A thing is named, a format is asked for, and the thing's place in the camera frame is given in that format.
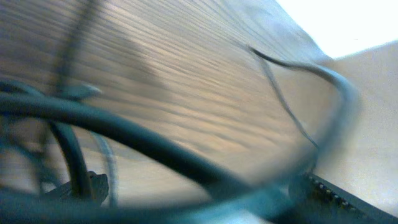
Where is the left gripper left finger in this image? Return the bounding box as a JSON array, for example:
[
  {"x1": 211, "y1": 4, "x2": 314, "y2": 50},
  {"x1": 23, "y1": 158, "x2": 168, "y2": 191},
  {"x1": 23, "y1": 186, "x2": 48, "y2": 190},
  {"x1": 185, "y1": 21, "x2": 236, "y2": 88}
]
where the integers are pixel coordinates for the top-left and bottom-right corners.
[{"x1": 43, "y1": 171, "x2": 109, "y2": 205}]

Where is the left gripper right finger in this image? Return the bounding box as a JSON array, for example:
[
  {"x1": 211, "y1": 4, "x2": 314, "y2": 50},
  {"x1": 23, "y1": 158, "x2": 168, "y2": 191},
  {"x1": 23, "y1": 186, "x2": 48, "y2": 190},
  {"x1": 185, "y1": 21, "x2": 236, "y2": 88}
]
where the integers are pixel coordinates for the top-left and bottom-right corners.
[{"x1": 289, "y1": 173, "x2": 397, "y2": 224}]

